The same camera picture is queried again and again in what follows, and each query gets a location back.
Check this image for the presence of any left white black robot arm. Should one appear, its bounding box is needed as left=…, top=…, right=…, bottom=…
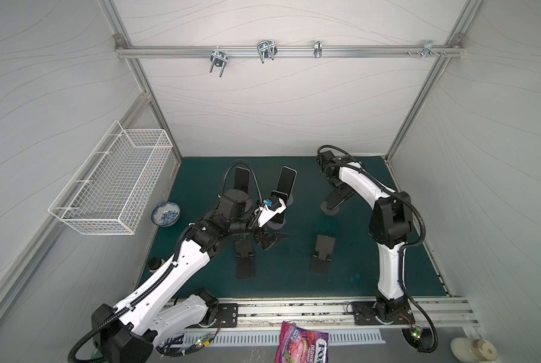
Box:
left=67, top=166, right=297, bottom=362

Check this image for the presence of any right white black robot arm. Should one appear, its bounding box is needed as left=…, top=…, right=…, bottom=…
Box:
left=317, top=145, right=438, bottom=354

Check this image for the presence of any blue white ceramic bowl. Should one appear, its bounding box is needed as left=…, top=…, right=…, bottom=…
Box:
left=151, top=201, right=181, bottom=227

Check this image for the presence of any folding stand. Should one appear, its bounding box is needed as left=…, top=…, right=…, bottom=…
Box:
left=310, top=234, right=336, bottom=276
left=234, top=240, right=255, bottom=280

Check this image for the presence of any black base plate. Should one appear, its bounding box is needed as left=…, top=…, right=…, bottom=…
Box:
left=348, top=301, right=415, bottom=326
left=204, top=303, right=239, bottom=328

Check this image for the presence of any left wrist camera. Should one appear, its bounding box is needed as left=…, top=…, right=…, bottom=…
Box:
left=256, top=196, right=287, bottom=228

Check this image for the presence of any white wire basket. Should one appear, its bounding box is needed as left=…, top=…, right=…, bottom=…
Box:
left=48, top=121, right=172, bottom=235

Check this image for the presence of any right metal bolt bracket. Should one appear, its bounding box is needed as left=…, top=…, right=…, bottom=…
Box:
left=406, top=41, right=448, bottom=59

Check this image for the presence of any centre metal U-bolt clamp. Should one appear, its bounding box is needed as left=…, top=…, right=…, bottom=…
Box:
left=257, top=40, right=277, bottom=64

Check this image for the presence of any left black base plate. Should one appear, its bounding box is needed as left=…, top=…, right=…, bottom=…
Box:
left=204, top=303, right=239, bottom=328

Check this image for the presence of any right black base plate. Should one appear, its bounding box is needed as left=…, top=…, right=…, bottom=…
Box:
left=348, top=301, right=415, bottom=326

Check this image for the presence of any white vent grille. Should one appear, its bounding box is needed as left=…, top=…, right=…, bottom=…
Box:
left=173, top=328, right=385, bottom=348

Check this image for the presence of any small metal bracket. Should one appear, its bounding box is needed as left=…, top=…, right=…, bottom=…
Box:
left=314, top=40, right=323, bottom=59

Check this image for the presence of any pink snack bag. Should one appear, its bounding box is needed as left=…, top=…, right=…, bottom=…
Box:
left=274, top=322, right=330, bottom=363

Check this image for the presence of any aluminium cross bar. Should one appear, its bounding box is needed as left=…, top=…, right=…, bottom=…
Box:
left=116, top=44, right=464, bottom=59

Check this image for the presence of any front left folding stand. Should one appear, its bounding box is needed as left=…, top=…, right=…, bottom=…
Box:
left=234, top=240, right=255, bottom=280

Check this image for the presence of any metal u-bolt clamp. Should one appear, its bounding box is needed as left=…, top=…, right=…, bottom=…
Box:
left=209, top=48, right=228, bottom=77
left=257, top=40, right=277, bottom=64

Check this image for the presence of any front right folding stand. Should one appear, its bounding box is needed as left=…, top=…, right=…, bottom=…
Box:
left=310, top=234, right=336, bottom=276

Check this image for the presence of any left metal U-bolt clamp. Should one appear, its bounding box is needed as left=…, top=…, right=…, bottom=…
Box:
left=209, top=48, right=228, bottom=77

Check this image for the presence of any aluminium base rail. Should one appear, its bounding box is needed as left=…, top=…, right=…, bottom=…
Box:
left=106, top=296, right=480, bottom=334

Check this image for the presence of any black capped glass bottle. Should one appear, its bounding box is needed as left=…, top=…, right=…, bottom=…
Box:
left=147, top=257, right=165, bottom=274

